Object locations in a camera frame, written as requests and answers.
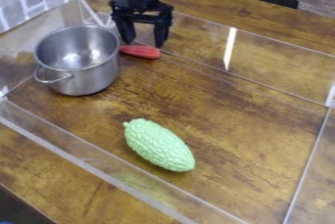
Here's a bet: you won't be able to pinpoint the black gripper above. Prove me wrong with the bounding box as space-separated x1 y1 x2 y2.
109 0 174 48

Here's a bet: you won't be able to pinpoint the clear acrylic tray walls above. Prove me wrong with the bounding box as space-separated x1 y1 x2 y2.
0 0 335 224

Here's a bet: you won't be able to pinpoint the orange spoon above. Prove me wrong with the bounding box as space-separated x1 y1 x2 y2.
119 45 161 60

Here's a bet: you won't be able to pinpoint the stainless steel pot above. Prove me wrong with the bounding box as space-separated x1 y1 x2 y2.
34 24 121 96

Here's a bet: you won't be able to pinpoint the green bitter gourd toy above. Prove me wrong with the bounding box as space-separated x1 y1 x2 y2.
123 118 196 172

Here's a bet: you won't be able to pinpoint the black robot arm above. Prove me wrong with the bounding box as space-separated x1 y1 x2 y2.
109 0 174 48

